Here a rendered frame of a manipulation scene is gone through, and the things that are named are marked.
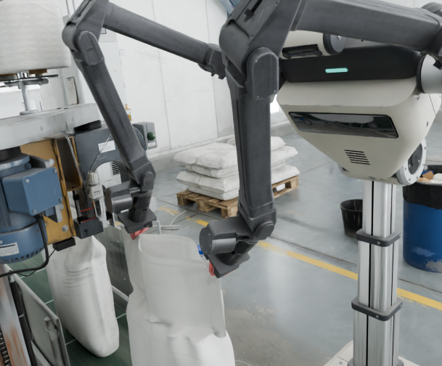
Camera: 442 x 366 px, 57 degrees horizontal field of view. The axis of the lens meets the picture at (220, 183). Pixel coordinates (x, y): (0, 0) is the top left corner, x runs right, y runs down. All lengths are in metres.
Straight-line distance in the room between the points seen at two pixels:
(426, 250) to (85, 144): 2.43
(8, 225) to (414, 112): 0.97
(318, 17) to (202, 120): 6.23
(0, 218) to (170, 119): 5.44
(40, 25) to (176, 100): 5.45
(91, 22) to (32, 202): 0.42
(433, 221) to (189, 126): 4.47
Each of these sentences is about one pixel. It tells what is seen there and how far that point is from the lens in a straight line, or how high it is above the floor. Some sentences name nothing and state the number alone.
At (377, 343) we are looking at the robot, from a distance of 1.53.
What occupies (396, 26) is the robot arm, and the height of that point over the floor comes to 1.54.
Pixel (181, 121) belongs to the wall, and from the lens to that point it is 6.53.
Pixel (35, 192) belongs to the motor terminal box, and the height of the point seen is 1.26.
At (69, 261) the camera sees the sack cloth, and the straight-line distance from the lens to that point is 1.70.
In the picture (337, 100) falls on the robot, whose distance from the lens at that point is 1.06.
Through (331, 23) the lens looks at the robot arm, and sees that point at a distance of 0.63.
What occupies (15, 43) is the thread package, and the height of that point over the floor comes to 1.59.
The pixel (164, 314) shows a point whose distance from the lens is 1.19.
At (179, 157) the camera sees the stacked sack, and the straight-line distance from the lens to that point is 4.44.
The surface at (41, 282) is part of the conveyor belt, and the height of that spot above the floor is 0.38.
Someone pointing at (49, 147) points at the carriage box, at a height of 1.31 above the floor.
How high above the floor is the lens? 1.51
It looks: 16 degrees down
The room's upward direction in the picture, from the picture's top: 5 degrees counter-clockwise
